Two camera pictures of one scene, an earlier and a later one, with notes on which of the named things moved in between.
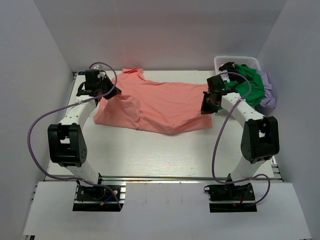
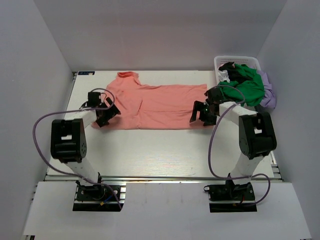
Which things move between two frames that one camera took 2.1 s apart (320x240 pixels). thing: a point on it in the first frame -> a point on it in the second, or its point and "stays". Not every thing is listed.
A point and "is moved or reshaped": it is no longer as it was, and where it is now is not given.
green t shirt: (257, 93) stays
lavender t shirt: (269, 100) stays
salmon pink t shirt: (160, 107) is moved or reshaped
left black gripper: (116, 91) -> (111, 113)
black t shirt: (239, 78) stays
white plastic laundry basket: (252, 61) stays
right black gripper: (205, 108) -> (200, 106)
